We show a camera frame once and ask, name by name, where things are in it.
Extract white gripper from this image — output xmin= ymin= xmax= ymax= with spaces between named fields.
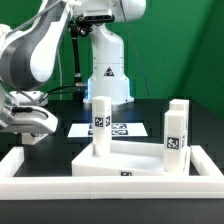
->
xmin=0 ymin=106 xmax=58 ymax=134

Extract white desk top tray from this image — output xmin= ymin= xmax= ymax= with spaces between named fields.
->
xmin=71 ymin=139 xmax=192 ymax=178

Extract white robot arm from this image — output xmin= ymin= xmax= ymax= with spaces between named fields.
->
xmin=0 ymin=0 xmax=146 ymax=134

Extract sheet with fiducial markers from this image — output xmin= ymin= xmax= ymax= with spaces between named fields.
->
xmin=68 ymin=123 xmax=147 ymax=138

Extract black cables at base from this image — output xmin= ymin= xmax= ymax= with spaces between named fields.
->
xmin=43 ymin=84 xmax=88 ymax=102

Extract black camera stand pole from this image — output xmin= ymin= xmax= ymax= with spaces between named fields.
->
xmin=68 ymin=20 xmax=82 ymax=87

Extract black camera on stand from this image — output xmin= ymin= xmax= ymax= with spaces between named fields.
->
xmin=76 ymin=9 xmax=115 ymax=37

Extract white U-shaped frame fence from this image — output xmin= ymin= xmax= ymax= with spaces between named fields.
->
xmin=0 ymin=147 xmax=224 ymax=200

